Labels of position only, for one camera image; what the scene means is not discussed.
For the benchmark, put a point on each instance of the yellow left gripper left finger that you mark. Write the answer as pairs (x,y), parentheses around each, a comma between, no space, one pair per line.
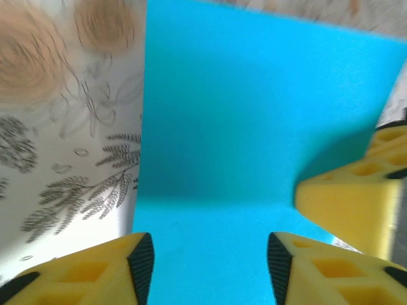
(79,276)

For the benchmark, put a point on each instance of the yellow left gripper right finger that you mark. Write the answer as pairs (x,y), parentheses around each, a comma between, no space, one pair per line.
(334,276)

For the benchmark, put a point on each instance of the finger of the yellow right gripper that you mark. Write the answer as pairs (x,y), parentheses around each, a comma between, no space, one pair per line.
(349,209)

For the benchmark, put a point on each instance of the teal cloth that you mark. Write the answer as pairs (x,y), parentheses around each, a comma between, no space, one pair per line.
(222,111)

